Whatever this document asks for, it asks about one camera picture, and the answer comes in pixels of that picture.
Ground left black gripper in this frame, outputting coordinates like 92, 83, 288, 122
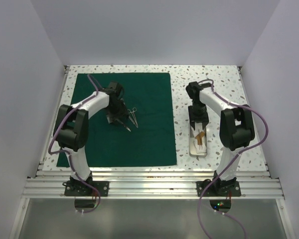
104, 98, 129, 125

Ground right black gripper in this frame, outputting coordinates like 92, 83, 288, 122
189, 101, 209, 128

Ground tan adhesive bandage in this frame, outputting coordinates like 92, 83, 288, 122
195, 133, 202, 145
200, 131, 205, 145

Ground silver surgical forceps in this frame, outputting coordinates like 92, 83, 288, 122
128, 107, 139, 128

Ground silver surgical scissors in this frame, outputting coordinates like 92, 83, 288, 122
117, 119, 131, 132

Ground white gauze pad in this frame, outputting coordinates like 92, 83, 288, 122
191, 124, 207, 154

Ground rectangular metal tray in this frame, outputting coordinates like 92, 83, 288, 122
189, 123, 207, 157

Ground dark green surgical cloth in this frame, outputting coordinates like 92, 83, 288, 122
57, 73, 176, 167

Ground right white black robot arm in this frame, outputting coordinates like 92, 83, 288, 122
185, 81, 255, 196

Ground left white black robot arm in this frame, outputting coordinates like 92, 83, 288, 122
48, 82, 130, 196

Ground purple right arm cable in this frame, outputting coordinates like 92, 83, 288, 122
197, 79, 269, 239

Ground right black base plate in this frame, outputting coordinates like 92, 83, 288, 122
196, 179, 242, 197

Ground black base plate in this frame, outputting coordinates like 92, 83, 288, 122
62, 181, 110, 197
196, 179, 242, 197

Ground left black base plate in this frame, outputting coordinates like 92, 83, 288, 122
62, 181, 110, 197

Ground aluminium rail frame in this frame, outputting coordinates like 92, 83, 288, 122
22, 65, 284, 199

